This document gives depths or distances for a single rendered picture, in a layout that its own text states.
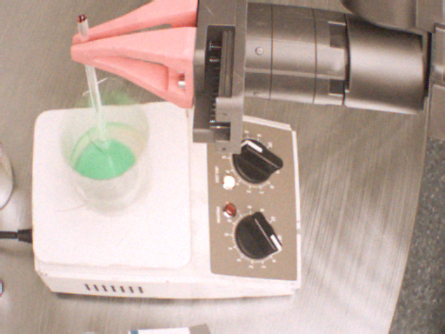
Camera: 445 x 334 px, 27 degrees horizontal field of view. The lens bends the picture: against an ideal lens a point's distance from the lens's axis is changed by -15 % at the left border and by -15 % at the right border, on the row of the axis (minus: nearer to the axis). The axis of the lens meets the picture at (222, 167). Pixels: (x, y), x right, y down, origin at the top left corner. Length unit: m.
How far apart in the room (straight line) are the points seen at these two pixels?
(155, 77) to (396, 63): 0.14
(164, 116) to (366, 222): 0.18
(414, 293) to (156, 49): 1.10
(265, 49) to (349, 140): 0.30
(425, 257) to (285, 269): 0.86
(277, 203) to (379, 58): 0.25
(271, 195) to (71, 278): 0.16
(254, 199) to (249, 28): 0.24
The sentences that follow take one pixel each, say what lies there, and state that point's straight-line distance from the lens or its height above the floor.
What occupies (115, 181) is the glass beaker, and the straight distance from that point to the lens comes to 0.66.
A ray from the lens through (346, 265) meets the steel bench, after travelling 0.80.
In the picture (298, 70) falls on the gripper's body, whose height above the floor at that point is 1.03.
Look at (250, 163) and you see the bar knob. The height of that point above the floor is 0.80.
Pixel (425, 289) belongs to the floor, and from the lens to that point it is 1.60.
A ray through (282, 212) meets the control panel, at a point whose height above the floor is 0.79.
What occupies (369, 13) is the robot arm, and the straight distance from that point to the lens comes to 0.54.
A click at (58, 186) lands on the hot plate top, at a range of 0.73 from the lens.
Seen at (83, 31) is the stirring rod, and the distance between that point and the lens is 0.56.
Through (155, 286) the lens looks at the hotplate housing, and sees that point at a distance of 0.74.
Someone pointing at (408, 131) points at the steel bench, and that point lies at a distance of 0.85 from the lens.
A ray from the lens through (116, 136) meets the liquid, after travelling 0.71.
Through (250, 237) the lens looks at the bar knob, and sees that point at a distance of 0.75.
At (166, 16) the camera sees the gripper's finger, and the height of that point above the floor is 1.04.
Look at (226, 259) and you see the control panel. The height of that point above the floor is 0.81.
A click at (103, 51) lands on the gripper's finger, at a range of 0.56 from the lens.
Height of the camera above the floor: 1.52
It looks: 70 degrees down
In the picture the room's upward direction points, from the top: straight up
